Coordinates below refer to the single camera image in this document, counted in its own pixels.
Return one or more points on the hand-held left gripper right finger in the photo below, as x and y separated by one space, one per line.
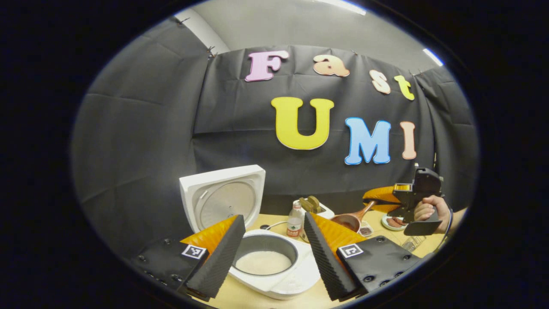
324 257

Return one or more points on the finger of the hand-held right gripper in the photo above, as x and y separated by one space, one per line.
386 194
390 208

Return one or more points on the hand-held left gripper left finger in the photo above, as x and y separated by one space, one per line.
223 257

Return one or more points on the white rice cooker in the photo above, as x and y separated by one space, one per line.
296 274

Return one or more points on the brown wooden spoon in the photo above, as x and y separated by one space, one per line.
349 221

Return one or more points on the red steak piece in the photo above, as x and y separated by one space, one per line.
399 223
391 222

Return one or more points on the pale green plate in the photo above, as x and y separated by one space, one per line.
384 223

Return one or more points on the white divided grain dish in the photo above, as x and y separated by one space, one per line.
365 230

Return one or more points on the white toaster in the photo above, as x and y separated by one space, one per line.
328 212

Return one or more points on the clear plastic bottle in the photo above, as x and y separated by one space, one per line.
294 223

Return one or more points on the brown bread slices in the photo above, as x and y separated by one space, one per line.
309 204

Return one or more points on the ceiling light panel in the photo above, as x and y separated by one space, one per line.
433 56

